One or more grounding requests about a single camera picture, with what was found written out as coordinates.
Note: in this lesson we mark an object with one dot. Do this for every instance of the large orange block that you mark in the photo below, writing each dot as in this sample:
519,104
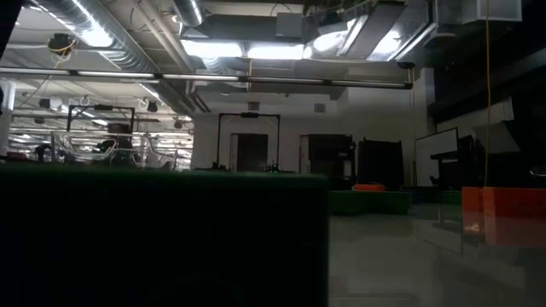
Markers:
472,198
516,202
369,187

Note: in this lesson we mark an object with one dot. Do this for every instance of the distant black robot table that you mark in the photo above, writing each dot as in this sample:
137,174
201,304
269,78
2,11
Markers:
273,168

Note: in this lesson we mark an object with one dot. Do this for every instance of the dark door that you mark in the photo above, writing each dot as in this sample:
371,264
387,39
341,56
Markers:
251,153

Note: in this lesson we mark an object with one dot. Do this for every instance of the bright ceiling light panel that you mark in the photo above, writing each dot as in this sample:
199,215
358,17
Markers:
275,52
213,49

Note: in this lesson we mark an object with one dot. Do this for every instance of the round black lamp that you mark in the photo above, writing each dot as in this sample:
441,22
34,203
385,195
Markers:
152,106
44,103

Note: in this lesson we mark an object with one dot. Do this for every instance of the small blue block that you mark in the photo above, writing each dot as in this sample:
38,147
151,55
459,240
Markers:
419,196

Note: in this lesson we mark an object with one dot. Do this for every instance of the whiteboard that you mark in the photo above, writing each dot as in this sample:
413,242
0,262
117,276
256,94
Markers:
435,155

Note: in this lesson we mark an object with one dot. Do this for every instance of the clear plastic tray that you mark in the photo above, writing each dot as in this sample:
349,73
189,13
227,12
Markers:
539,171
64,147

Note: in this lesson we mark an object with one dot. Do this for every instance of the grey tilted panel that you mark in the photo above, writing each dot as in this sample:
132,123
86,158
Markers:
497,138

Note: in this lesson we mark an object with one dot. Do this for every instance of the red object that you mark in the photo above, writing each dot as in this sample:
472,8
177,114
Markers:
17,156

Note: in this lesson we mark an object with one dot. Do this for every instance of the white ceiling box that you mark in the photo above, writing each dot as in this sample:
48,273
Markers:
495,10

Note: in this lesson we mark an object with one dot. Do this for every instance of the grey wall vent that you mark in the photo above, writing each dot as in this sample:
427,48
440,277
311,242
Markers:
253,106
320,108

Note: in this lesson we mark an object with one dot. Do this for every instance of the long black light rail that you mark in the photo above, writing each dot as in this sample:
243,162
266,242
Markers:
298,80

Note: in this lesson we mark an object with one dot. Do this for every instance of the grey duct box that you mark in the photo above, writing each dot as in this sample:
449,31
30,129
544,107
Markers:
290,24

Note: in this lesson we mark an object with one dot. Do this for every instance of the black ceiling camera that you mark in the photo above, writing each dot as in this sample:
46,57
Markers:
405,65

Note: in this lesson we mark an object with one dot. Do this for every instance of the shiny metal air duct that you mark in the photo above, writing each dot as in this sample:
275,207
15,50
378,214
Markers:
384,30

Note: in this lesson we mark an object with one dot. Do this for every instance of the silver round duct pipe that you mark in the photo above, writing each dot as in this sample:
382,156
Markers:
187,10

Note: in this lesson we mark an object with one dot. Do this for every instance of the silver spiral air duct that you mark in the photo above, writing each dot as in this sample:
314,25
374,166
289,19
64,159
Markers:
128,59

